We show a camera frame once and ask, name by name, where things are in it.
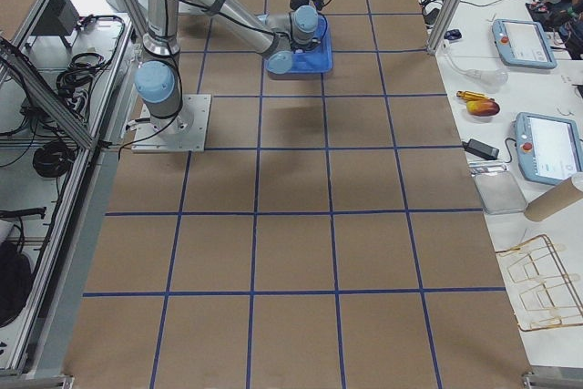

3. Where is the teach pendant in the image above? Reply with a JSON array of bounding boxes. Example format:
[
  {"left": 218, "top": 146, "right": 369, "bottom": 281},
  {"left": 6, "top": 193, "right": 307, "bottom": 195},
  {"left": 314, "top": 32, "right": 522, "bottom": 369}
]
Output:
[
  {"left": 491, "top": 19, "right": 557, "bottom": 70},
  {"left": 514, "top": 112, "right": 582, "bottom": 185}
]

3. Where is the red yellow mango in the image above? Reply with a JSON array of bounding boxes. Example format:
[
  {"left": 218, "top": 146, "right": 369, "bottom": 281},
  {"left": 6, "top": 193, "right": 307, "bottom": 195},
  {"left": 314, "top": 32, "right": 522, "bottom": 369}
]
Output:
[{"left": 465, "top": 99, "right": 500, "bottom": 117}]

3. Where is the blue plastic tray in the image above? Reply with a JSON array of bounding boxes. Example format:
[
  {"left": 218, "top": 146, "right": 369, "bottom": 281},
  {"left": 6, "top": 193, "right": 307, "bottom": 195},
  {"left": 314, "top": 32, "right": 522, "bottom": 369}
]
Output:
[{"left": 265, "top": 15, "right": 333, "bottom": 75}]

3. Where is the orange handled tool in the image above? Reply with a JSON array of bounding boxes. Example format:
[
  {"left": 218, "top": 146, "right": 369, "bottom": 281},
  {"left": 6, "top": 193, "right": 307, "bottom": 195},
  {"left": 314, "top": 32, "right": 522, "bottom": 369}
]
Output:
[{"left": 456, "top": 90, "right": 489, "bottom": 102}]

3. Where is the cardboard tube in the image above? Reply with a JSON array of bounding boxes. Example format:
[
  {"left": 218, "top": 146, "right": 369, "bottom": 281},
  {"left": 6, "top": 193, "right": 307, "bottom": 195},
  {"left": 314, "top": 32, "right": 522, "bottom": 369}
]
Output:
[{"left": 524, "top": 172, "right": 582, "bottom": 221}]

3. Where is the gold wire rack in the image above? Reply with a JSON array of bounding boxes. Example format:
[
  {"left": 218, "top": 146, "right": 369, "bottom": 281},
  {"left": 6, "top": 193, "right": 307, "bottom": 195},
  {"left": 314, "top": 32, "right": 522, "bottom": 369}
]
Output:
[{"left": 496, "top": 234, "right": 582, "bottom": 333}]

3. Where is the lower teach pendant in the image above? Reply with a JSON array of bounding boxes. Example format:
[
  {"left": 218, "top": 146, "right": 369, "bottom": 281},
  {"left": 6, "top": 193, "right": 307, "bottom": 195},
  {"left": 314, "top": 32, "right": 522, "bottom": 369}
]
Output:
[{"left": 514, "top": 112, "right": 582, "bottom": 185}]

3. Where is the upper teach pendant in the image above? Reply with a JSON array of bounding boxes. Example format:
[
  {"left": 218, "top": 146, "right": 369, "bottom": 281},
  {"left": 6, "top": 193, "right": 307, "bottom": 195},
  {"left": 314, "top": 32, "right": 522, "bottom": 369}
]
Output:
[{"left": 491, "top": 19, "right": 557, "bottom": 70}]

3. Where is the coiled black cable bundle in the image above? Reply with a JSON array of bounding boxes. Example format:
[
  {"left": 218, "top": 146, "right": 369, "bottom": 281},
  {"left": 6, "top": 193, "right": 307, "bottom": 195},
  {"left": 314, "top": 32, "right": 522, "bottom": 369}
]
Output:
[{"left": 32, "top": 138, "right": 77, "bottom": 179}]

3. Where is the black power adapter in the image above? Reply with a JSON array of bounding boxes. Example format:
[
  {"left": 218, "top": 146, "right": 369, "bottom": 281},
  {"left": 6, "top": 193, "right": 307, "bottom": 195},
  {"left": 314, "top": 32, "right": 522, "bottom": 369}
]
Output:
[{"left": 462, "top": 138, "right": 499, "bottom": 160}]

